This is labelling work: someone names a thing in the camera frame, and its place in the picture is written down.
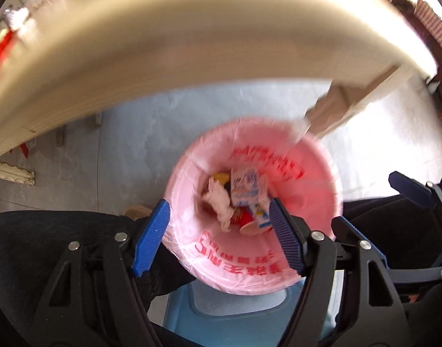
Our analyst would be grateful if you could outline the blue cartoon small carton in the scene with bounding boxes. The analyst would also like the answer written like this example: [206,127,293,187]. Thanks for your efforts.
[248,204,272,234]

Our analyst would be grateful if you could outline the red paper cup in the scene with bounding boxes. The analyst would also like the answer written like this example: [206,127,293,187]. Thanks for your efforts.
[231,206,260,236]

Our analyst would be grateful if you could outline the light blue milk carton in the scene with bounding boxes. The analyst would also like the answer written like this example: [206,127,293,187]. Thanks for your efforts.
[230,167,268,207]

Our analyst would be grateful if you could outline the white tissue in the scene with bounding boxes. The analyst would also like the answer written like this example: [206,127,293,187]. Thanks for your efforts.
[202,177,234,233]

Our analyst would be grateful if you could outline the yellow snack wrapper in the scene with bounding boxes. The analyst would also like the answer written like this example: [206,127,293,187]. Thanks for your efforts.
[211,172,231,189]

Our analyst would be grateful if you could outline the pink lined trash bin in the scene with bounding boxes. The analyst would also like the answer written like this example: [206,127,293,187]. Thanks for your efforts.
[162,118,342,295]

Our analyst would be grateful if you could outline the blue plastic stool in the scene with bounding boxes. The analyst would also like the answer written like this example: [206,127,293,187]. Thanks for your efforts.
[162,270,345,347]

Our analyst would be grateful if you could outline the small white knotted bag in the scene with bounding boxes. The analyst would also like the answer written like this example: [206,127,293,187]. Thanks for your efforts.
[2,7,30,32]

